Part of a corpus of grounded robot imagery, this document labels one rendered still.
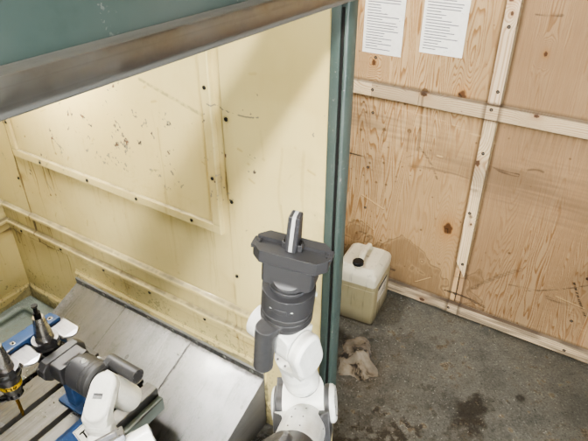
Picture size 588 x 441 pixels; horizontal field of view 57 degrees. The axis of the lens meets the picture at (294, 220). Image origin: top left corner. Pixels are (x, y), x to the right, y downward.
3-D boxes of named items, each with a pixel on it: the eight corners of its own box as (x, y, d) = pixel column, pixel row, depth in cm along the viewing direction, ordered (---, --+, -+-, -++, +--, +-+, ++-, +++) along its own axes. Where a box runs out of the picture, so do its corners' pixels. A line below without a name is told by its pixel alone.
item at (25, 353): (45, 356, 130) (45, 353, 130) (26, 371, 126) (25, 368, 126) (28, 345, 133) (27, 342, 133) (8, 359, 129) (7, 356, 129)
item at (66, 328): (83, 329, 138) (82, 327, 137) (66, 342, 134) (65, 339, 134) (66, 319, 141) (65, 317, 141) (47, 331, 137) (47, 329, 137)
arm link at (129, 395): (95, 401, 131) (129, 422, 126) (68, 389, 123) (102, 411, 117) (122, 358, 135) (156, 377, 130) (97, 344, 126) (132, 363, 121)
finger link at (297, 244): (298, 208, 81) (296, 241, 84) (292, 220, 78) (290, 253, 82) (309, 210, 80) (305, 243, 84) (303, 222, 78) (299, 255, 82)
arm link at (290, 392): (318, 340, 104) (329, 378, 119) (266, 343, 106) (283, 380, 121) (318, 395, 98) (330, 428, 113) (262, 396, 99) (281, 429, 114)
